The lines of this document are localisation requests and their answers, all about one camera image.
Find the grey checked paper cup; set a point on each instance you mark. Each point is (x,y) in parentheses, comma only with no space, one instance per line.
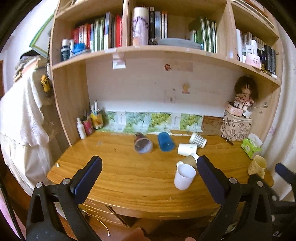
(198,140)

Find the wooden bookshelf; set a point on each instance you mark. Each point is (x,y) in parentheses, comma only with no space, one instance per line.
(161,78)

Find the red book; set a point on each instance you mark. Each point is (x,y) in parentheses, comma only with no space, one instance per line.
(118,31)

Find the blue plastic cup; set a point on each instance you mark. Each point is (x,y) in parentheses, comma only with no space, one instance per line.
(165,141)

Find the pink cosmetic box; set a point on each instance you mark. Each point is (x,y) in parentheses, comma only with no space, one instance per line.
(253,60)

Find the tall white printed cylinder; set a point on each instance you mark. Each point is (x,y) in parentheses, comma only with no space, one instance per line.
(140,26)

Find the letter print fabric bag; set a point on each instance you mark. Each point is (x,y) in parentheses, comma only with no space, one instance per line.
(235,128)

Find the plain white paper cup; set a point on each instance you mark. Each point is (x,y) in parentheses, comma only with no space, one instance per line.
(187,149)

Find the brown hair doll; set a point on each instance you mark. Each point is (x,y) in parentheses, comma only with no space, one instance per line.
(246,93)

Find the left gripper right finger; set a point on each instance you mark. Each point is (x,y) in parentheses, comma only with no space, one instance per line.
(244,212)

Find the white plastic cup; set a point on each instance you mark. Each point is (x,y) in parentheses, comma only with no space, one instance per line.
(184,176)

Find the black pen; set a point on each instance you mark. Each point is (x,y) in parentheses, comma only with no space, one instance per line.
(227,140)

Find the yellow printed bottle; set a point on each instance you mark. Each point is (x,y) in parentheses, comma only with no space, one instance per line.
(97,120)

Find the dark blue bottle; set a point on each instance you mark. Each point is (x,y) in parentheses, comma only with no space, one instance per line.
(65,50)

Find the grape print paper strip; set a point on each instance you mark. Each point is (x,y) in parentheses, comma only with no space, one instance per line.
(150,122)

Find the white hanging garment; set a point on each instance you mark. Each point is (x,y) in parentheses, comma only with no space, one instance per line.
(29,131)

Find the white small bottle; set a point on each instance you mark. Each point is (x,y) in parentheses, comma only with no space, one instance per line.
(80,128)

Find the olive sleeve paper cup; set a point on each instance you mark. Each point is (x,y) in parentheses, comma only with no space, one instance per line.
(190,160)

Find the green tissue pack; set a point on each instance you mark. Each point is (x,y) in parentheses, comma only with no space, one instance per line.
(252,145)

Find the grey flat dish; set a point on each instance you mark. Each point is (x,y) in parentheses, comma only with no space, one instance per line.
(180,43)

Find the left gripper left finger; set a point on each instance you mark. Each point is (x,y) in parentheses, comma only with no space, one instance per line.
(43,222)

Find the clear printed plastic cup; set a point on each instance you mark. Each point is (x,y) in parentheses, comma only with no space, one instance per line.
(142,144)

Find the cream cartoon mug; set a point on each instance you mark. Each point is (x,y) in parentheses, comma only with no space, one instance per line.
(257,166)

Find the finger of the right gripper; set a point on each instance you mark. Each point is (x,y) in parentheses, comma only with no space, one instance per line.
(282,204)

